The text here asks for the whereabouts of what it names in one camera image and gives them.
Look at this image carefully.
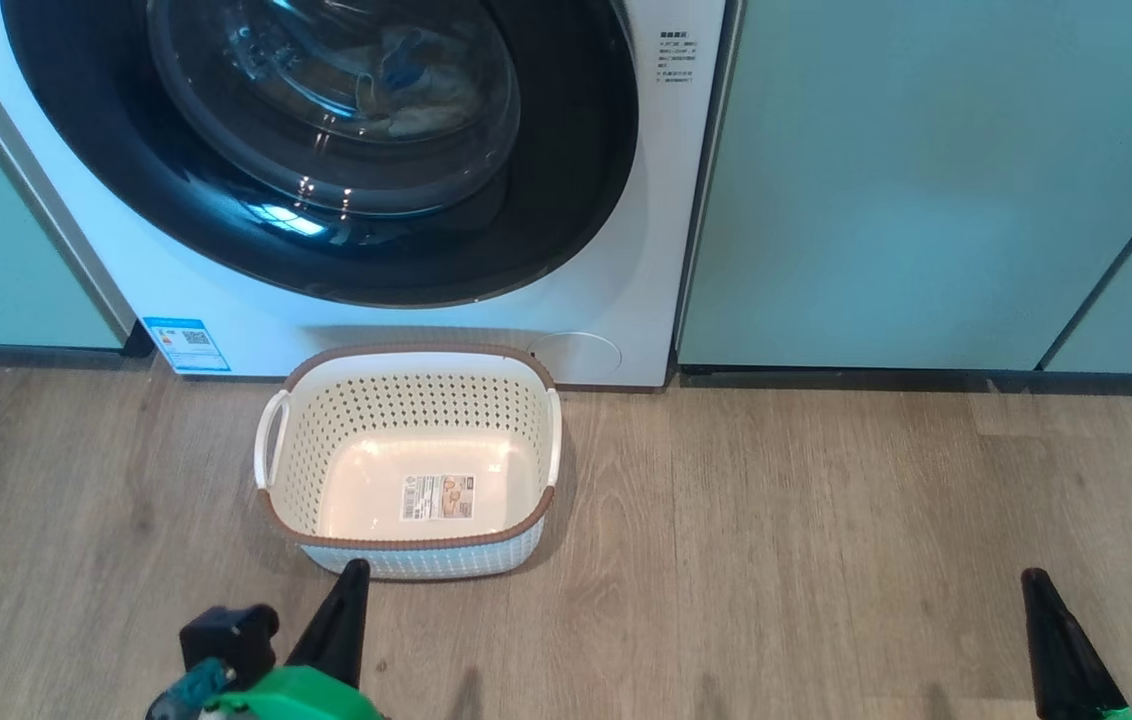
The blue energy label sticker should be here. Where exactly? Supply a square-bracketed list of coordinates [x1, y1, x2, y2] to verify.
[141, 316, 232, 375]

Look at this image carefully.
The white and blue garment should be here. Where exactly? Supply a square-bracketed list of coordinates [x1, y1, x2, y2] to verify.
[356, 25, 489, 143]

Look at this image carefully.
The dark round washing machine door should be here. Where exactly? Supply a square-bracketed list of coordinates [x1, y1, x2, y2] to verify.
[0, 0, 641, 310]

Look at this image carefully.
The wide pale cabinet front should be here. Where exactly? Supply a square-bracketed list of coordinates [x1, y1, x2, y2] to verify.
[676, 0, 1132, 374]

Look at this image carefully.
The white perforated laundry basket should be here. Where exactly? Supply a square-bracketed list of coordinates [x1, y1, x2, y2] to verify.
[253, 342, 565, 582]

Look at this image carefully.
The white front-load washing machine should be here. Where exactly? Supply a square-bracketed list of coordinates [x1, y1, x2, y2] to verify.
[0, 0, 744, 391]

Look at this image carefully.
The teal cable connector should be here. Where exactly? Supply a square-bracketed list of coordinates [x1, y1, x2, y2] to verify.
[145, 656, 238, 720]

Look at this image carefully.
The basket product label sticker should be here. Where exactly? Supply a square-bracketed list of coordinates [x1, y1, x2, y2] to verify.
[398, 472, 476, 523]

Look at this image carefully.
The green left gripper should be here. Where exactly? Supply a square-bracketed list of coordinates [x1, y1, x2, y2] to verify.
[201, 560, 388, 720]

